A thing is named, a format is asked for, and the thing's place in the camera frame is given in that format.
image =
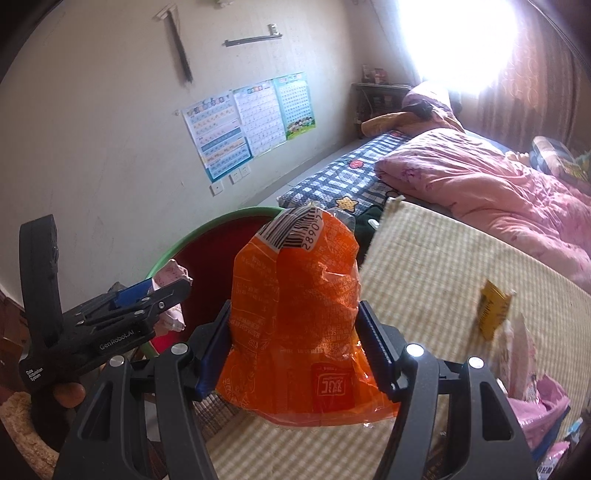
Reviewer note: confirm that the dark wooden nightstand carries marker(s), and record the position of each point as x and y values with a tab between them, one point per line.
369	99

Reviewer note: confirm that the blue checked pillow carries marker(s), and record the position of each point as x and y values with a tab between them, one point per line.
547	154

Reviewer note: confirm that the green basin with red inside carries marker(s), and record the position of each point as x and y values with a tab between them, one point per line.
217	249

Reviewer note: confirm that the green bordered wall poster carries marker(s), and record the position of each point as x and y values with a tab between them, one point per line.
295	104

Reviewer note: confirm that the dark green cloth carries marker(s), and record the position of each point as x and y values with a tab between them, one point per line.
369	214

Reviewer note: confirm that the beige fluffy rug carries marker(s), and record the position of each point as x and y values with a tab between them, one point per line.
21	424

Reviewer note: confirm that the angled metal wall bracket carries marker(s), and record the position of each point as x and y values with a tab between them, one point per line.
178	41

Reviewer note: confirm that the person's left hand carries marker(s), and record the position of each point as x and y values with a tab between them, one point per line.
68	394

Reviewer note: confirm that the straight metal wall bracket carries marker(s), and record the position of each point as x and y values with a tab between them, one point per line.
251	39

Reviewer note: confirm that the pink floral quilt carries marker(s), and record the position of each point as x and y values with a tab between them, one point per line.
485	184

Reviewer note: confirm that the small printed boxes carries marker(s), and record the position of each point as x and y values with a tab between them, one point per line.
376	75

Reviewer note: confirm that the pink wrapper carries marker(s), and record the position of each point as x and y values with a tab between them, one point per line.
171	273

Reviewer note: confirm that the bright window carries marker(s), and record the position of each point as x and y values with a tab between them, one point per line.
455	41

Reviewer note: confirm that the brown patterned curtain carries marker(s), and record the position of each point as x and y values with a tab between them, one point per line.
540	92

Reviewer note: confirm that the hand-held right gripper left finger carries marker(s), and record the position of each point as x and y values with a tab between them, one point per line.
213	350

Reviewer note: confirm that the white wall switch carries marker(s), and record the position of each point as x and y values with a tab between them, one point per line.
236	176
216	189
245	170

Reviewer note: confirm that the pink plastic bag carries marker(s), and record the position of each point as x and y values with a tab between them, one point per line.
540	410

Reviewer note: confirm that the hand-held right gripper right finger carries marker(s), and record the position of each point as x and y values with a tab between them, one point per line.
371	341

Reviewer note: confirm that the pink pillow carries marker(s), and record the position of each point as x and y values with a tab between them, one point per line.
427	99

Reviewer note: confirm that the yellow black snack packet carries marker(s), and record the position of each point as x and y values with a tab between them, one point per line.
493	309

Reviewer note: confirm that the white chart wall poster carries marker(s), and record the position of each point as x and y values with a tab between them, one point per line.
258	117

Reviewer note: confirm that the orange pillow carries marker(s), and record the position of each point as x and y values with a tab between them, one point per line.
385	122

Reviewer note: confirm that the blue bordered wall poster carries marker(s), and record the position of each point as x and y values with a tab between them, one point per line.
217	138

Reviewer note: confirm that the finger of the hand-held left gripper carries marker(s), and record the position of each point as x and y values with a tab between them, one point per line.
133	293
171	295

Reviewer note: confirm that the blue checked bed sheet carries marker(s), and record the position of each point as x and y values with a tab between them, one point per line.
339	177

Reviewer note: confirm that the orange snack bag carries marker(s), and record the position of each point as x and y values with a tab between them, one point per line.
295	323

